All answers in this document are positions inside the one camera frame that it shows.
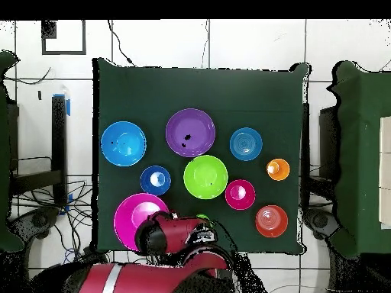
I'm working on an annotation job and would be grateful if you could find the large pink bowl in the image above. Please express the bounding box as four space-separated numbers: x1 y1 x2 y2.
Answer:
113 192 170 252

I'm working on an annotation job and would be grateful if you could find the lime green bowl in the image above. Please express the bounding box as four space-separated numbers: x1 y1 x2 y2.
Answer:
183 154 229 201

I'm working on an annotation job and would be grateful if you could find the purple bowl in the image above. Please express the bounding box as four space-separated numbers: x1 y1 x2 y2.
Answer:
165 108 217 159

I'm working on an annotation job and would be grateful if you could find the dark blue bowl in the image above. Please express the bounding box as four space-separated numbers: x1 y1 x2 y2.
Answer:
140 165 172 197

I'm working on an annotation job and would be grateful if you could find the small light blue bowl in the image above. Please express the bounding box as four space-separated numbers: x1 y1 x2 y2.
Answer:
229 127 263 162

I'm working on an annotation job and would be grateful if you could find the small pink bowl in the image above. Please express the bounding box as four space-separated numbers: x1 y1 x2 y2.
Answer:
225 179 257 211

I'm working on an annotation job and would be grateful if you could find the dark green tablecloth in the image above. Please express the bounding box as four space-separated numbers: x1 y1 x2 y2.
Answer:
92 57 311 256

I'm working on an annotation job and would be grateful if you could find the large light blue bowl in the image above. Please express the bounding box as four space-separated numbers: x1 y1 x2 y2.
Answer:
100 121 147 168

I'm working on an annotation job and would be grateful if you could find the orange cup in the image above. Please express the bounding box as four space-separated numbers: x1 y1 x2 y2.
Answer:
266 158 291 182

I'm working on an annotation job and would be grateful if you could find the orange bowl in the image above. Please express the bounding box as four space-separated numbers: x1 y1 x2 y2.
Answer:
254 204 289 239

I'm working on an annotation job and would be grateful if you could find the black stand with blue tape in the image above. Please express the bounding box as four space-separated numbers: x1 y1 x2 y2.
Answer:
8 93 72 216

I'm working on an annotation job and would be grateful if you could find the green cloth covered side table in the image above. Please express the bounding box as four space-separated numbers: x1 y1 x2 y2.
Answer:
0 50 24 253
326 60 391 259

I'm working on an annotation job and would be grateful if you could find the black floor cable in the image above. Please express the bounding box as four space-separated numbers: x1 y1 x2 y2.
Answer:
106 20 137 66

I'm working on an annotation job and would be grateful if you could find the black pedestal foot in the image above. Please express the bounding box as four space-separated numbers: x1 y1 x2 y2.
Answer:
7 207 60 242
303 207 341 240

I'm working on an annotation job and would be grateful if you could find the tangle of black cables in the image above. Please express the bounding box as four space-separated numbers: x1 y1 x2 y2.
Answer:
11 179 92 264

